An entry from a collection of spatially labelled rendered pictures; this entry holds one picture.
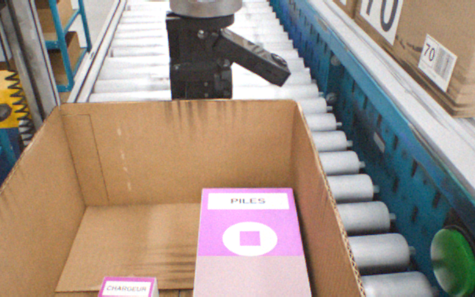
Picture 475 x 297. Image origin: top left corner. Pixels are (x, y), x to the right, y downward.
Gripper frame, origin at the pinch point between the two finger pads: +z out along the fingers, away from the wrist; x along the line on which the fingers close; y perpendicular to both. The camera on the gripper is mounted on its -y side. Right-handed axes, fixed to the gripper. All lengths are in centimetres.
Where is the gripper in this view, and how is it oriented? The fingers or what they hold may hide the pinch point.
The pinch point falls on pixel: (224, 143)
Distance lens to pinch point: 63.9
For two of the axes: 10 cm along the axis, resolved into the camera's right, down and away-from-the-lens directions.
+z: 0.0, 8.1, 5.8
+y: -10.0, 0.6, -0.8
